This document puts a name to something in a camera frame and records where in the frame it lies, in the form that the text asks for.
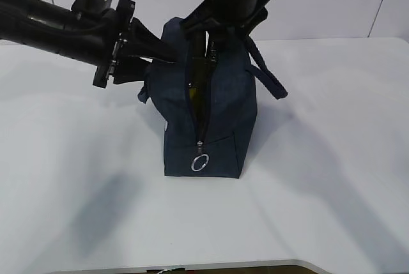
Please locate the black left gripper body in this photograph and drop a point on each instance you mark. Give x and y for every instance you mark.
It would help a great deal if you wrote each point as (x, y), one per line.
(117, 37)

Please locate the navy blue lunch bag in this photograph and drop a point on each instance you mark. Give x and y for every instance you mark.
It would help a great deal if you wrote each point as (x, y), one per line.
(213, 142)

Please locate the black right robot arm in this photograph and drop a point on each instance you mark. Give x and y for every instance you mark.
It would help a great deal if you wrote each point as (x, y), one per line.
(220, 18)

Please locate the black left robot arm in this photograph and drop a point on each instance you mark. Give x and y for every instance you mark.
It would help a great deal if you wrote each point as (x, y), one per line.
(92, 32)

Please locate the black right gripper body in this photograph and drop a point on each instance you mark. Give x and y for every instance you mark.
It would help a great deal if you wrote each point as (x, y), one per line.
(243, 15)

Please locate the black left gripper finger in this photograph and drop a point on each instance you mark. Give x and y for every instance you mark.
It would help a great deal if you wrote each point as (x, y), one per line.
(130, 69)
(138, 41)

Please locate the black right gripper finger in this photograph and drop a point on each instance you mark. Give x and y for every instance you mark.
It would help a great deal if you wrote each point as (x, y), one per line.
(199, 44)
(220, 45)

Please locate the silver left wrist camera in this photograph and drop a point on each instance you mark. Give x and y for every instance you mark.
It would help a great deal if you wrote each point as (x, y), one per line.
(93, 8)

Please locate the yellow lemon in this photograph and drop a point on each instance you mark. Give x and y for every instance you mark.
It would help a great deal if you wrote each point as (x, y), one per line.
(195, 98)

